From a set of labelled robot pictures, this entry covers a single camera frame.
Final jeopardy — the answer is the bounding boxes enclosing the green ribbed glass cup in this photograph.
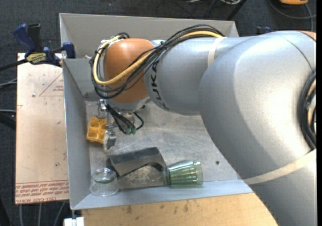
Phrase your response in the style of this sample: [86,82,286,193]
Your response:
[165,159,204,189]

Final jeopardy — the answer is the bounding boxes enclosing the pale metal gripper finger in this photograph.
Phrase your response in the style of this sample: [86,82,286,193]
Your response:
[103,130,118,152]
[97,98,108,119]

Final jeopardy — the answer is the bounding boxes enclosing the dark grey flat block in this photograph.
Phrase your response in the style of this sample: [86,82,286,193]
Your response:
[108,146,167,178]

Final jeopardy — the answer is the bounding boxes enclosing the grey metal bin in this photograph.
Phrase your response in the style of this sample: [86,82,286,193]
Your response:
[59,13,254,210]

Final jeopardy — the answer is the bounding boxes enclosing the brown cardboard board red print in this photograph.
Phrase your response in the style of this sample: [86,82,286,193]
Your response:
[15,52,70,205]

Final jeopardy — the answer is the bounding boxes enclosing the clear glass cup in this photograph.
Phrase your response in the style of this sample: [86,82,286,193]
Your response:
[90,167,120,197]

